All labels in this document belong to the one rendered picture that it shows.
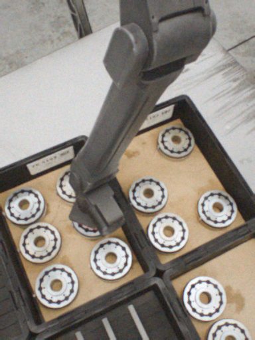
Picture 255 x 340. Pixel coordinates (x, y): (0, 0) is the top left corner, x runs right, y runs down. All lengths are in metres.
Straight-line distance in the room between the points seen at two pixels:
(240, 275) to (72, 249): 0.42
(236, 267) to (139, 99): 0.66
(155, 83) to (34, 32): 2.18
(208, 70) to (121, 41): 1.09
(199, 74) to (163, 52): 1.06
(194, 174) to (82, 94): 0.51
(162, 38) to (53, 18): 2.28
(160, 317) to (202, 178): 0.38
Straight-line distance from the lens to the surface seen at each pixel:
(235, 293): 1.02
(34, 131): 1.31
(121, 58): 0.40
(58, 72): 1.44
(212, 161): 1.09
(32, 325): 0.89
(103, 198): 0.75
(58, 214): 1.04
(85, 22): 1.69
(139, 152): 1.10
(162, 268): 0.89
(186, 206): 1.05
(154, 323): 0.98
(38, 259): 0.98
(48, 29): 2.59
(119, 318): 0.98
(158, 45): 0.38
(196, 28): 0.41
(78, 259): 1.00
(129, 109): 0.48
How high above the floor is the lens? 1.80
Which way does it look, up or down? 65 degrees down
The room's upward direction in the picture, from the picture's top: 3 degrees clockwise
